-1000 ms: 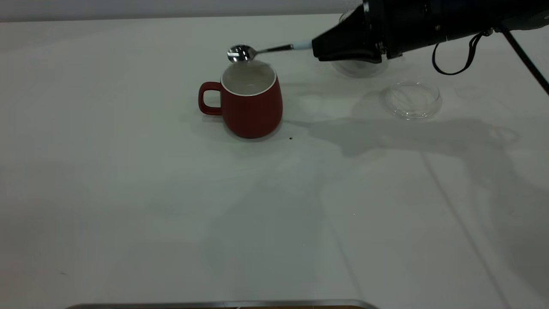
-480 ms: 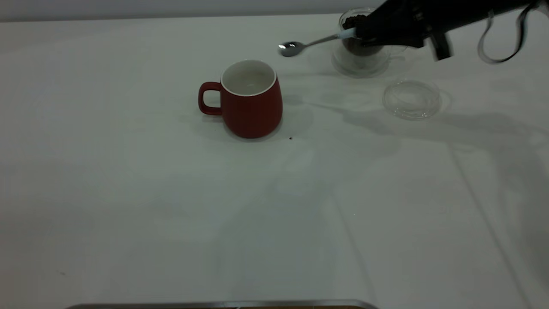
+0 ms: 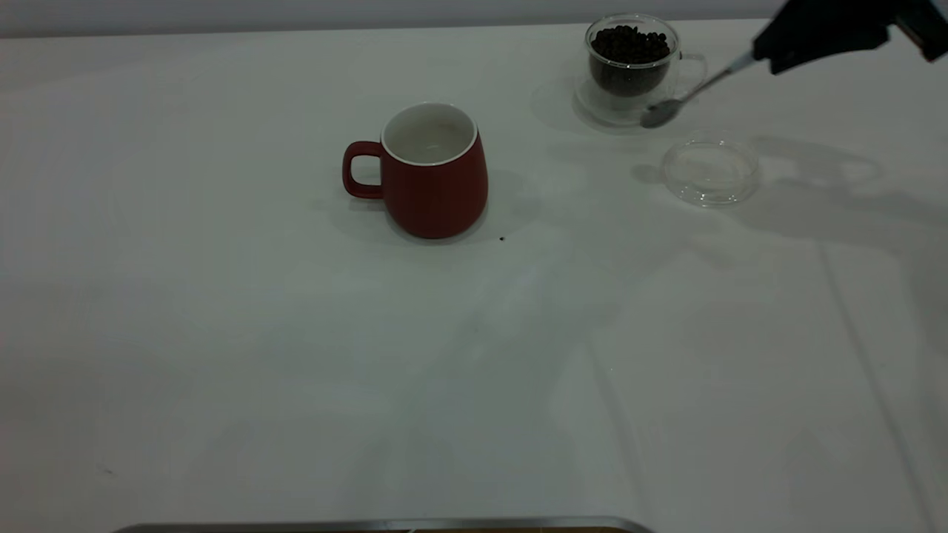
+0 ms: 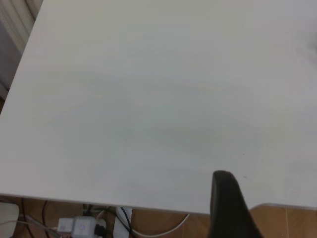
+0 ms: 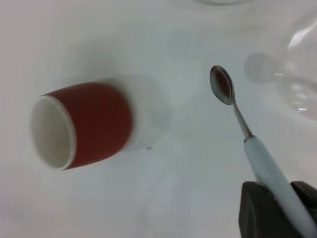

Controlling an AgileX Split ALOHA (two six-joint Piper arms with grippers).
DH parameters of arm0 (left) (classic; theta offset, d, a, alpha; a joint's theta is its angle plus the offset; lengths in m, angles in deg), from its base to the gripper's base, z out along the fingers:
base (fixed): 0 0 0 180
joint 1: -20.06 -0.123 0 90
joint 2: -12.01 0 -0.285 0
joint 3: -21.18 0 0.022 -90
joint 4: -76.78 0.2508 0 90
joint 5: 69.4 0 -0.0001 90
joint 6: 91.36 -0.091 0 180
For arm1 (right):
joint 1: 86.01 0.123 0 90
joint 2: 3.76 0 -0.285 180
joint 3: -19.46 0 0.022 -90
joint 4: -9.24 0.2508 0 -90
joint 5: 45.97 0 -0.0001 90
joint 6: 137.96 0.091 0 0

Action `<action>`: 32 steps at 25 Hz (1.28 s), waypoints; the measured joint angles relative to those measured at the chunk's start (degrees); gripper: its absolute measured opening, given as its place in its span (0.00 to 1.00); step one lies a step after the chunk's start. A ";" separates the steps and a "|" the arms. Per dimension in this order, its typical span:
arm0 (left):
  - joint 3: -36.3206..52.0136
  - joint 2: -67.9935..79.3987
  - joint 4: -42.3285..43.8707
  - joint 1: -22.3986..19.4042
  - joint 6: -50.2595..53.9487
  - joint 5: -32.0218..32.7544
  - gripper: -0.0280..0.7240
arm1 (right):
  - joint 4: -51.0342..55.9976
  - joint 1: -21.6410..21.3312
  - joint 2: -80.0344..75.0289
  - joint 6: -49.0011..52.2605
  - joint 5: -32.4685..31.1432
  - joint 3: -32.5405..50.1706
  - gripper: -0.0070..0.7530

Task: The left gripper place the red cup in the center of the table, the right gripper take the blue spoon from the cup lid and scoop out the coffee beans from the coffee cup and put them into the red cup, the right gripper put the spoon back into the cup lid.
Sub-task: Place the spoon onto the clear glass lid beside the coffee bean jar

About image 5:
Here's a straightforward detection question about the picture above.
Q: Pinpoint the clear glass saucer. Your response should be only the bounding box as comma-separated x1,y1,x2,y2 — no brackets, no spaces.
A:
282,22,317,121

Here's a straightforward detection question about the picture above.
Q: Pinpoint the metal spoon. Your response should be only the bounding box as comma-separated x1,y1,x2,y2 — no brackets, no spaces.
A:
209,64,317,238

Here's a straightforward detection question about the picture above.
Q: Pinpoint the red ceramic mug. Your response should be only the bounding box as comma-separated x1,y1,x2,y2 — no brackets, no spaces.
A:
29,81,136,172

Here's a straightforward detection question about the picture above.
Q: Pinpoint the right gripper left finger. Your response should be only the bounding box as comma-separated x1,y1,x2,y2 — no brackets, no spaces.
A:
239,180,307,238

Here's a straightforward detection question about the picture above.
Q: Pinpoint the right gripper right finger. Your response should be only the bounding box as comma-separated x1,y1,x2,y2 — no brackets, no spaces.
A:
291,180,317,221

